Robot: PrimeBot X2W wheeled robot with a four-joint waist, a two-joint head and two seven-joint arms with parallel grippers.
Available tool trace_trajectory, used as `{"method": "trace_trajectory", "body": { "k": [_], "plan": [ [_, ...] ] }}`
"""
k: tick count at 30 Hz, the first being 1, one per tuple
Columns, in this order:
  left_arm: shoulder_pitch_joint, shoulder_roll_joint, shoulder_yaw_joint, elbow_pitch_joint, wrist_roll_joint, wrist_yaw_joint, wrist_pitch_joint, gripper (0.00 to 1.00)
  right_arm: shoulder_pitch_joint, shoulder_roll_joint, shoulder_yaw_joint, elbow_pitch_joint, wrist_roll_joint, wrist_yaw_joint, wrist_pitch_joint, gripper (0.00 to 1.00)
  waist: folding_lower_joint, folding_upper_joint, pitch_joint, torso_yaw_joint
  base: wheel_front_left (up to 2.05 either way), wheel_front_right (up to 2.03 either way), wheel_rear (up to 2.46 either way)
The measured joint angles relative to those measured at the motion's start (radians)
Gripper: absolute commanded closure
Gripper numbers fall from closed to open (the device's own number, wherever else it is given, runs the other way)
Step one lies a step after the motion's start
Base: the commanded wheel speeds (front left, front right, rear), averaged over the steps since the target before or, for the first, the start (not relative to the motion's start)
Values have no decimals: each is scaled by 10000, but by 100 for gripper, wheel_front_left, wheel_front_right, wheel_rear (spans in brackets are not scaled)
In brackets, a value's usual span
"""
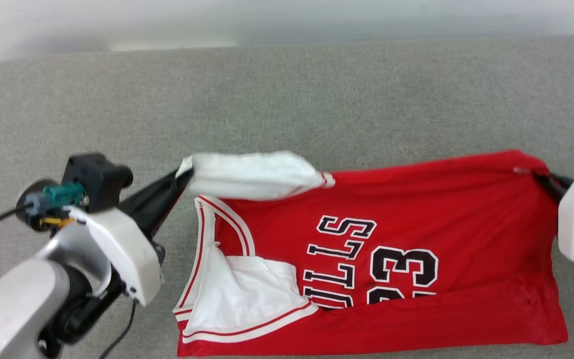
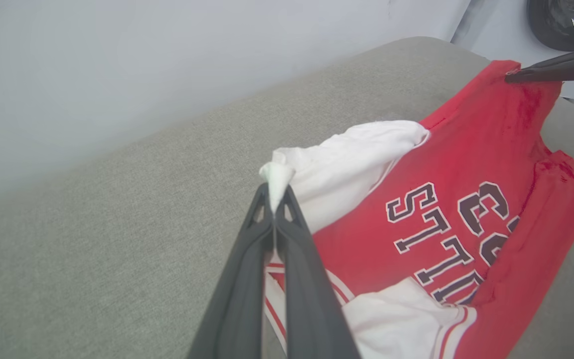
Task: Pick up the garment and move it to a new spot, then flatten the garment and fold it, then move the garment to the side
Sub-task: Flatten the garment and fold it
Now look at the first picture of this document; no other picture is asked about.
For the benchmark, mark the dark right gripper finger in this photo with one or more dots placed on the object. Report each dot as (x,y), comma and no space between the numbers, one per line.
(555,183)

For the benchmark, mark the red Bulls basketball jersey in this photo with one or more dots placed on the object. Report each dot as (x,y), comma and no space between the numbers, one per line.
(441,209)

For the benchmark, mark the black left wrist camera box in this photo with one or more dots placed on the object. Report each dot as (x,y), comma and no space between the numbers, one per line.
(95,177)

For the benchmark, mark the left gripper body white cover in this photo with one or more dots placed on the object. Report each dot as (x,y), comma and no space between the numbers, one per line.
(127,249)

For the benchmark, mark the grey fabric sofa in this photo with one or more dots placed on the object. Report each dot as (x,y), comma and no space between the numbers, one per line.
(287,99)

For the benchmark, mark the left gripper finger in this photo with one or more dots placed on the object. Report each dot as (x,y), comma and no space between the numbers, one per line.
(150,192)
(160,209)

